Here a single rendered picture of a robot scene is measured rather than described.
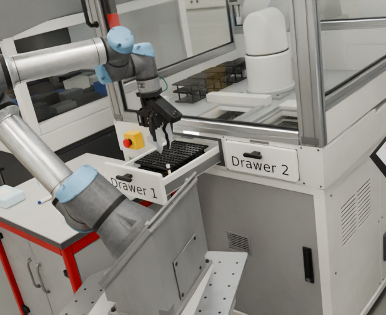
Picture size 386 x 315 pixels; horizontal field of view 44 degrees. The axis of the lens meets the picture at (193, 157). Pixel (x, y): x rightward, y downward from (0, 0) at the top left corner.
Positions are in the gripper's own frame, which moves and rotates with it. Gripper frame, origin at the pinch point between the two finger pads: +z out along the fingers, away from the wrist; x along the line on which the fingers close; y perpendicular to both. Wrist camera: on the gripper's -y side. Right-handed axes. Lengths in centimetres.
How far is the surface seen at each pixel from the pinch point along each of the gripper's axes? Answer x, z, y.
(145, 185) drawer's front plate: 10.8, 9.5, 1.5
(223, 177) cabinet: -23.6, 21.9, -2.9
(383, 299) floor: -71, 98, -45
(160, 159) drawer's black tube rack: -4.5, 7.5, 9.2
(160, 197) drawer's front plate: 10.9, 12.9, -4.8
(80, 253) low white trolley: 30.8, 30.4, 20.3
